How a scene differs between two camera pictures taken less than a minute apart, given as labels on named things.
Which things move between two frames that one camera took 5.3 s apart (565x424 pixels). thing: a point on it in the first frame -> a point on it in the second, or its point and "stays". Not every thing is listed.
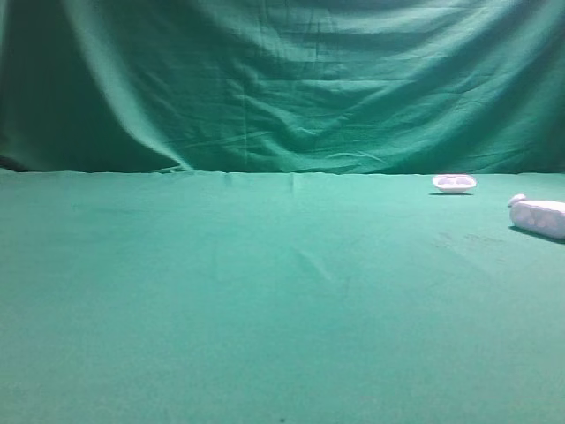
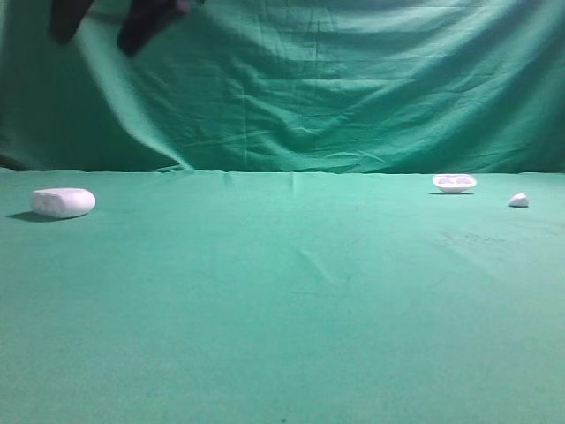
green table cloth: [169, 297] stays
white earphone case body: [541, 217] -> [62, 202]
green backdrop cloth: [283, 86] stays
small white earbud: [514, 200] stays
